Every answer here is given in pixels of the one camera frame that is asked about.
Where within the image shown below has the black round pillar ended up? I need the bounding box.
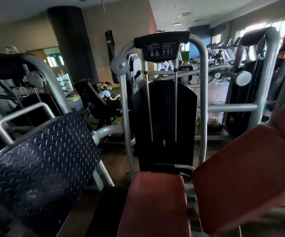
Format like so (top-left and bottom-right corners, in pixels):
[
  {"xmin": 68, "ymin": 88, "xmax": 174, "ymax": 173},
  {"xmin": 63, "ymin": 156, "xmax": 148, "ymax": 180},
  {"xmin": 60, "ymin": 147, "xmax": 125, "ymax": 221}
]
[{"xmin": 47, "ymin": 6, "xmax": 100, "ymax": 84}]

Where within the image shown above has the silver tubular machine frame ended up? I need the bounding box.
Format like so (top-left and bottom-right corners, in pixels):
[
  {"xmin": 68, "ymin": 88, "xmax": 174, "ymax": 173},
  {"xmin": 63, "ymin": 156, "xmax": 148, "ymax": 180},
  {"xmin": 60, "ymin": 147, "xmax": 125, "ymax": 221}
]
[{"xmin": 0, "ymin": 102, "xmax": 138, "ymax": 237}]

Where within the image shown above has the black weight stack shroud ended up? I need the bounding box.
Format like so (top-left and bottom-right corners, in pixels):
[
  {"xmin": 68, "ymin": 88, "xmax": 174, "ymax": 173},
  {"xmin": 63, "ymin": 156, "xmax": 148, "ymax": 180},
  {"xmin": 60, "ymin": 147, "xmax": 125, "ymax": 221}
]
[{"xmin": 131, "ymin": 80, "xmax": 198, "ymax": 174}]

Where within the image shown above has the red machine backrest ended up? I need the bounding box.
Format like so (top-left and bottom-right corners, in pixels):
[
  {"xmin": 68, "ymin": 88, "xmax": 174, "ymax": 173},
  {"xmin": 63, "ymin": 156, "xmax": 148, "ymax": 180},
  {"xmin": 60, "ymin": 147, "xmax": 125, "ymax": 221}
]
[{"xmin": 193, "ymin": 91, "xmax": 285, "ymax": 236}]

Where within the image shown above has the grey machine black stack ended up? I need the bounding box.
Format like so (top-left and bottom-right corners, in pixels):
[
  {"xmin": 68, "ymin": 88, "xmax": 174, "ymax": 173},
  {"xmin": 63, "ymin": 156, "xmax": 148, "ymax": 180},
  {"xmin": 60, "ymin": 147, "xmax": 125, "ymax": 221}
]
[{"xmin": 221, "ymin": 27, "xmax": 281, "ymax": 139}]

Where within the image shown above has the white covered table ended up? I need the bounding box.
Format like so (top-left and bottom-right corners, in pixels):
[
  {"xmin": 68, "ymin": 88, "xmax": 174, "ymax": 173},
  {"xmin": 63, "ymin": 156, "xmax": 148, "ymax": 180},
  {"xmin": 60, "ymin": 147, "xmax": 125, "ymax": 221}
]
[{"xmin": 67, "ymin": 96, "xmax": 83, "ymax": 111}]

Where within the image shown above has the large black diamond plate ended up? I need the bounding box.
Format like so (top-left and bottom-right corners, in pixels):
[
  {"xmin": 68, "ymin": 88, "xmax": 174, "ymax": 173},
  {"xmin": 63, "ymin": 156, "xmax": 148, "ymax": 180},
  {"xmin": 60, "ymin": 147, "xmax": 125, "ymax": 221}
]
[{"xmin": 0, "ymin": 112, "xmax": 102, "ymax": 237}]

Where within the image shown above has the grey wheeled machine frame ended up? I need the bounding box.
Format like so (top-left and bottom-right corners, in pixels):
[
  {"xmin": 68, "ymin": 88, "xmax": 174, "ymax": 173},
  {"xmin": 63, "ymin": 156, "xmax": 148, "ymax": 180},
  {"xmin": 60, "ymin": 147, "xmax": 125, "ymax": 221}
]
[{"xmin": 110, "ymin": 33, "xmax": 258, "ymax": 175}]

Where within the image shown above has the chrome guide rod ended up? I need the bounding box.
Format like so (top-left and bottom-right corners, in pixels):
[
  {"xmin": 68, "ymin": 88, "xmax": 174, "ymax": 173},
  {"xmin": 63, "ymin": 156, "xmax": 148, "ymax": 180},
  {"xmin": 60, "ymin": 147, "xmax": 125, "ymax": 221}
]
[
  {"xmin": 142, "ymin": 59, "xmax": 154, "ymax": 142},
  {"xmin": 174, "ymin": 59, "xmax": 179, "ymax": 144}
]

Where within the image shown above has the black instruction placard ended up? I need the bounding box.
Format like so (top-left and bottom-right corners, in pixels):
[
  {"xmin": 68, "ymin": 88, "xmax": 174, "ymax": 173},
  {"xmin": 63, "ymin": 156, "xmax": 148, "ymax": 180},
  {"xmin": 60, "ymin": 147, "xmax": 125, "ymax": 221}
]
[{"xmin": 134, "ymin": 31, "xmax": 190, "ymax": 63}]

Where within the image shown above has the row of treadmills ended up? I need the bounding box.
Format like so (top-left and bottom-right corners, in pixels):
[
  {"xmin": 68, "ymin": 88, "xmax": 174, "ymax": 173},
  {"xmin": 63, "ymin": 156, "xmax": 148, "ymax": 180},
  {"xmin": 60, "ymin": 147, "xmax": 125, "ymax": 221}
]
[{"xmin": 205, "ymin": 37, "xmax": 242, "ymax": 66}]

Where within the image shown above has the red square machine seat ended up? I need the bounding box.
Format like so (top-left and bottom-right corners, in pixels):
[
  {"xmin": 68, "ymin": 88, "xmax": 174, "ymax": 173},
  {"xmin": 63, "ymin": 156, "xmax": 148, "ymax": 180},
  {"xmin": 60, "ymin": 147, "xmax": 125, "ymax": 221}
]
[{"xmin": 116, "ymin": 171, "xmax": 192, "ymax": 237}]

